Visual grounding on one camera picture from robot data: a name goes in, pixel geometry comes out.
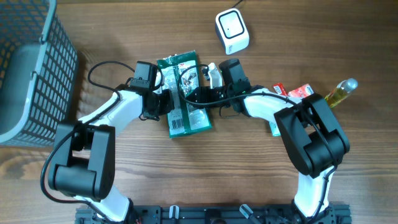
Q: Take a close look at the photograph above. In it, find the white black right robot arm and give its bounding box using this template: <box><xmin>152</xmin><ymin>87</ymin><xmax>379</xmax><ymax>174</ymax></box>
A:
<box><xmin>177</xmin><ymin>58</ymin><xmax>350</xmax><ymax>223</ymax></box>

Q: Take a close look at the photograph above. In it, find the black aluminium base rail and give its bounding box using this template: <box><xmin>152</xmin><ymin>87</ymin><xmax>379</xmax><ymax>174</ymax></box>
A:
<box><xmin>75</xmin><ymin>203</ymin><xmax>353</xmax><ymax>224</ymax></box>

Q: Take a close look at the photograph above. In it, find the yellow oil bottle silver cap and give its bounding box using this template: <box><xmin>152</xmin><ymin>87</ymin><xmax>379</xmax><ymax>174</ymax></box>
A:
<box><xmin>325</xmin><ymin>78</ymin><xmax>358</xmax><ymax>108</ymax></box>

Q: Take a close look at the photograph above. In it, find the green white glove package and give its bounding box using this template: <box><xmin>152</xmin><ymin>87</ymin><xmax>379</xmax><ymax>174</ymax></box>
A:
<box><xmin>157</xmin><ymin>51</ymin><xmax>212</xmax><ymax>138</ymax></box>

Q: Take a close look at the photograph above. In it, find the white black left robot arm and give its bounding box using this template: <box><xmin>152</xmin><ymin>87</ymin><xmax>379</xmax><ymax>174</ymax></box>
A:
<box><xmin>40</xmin><ymin>61</ymin><xmax>174</xmax><ymax>223</ymax></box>

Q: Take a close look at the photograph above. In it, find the red stick sachet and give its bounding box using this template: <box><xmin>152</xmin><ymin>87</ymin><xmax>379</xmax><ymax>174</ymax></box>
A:
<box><xmin>272</xmin><ymin>83</ymin><xmax>288</xmax><ymax>96</ymax></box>

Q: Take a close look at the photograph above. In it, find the teal white small packet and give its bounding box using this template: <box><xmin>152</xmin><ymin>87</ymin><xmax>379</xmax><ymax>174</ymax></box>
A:
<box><xmin>269</xmin><ymin>122</ymin><xmax>280</xmax><ymax>137</ymax></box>

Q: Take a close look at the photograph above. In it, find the grey plastic mesh basket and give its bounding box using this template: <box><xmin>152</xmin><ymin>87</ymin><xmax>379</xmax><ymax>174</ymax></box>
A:
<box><xmin>1</xmin><ymin>0</ymin><xmax>79</xmax><ymax>147</ymax></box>

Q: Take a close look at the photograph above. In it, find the red tissue pack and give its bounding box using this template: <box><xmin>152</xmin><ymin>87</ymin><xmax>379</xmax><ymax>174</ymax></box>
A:
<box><xmin>288</xmin><ymin>83</ymin><xmax>314</xmax><ymax>98</ymax></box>

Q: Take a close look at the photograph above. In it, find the white barcode scanner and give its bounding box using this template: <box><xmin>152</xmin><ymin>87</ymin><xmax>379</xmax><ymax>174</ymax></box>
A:
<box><xmin>215</xmin><ymin>8</ymin><xmax>250</xmax><ymax>55</ymax></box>

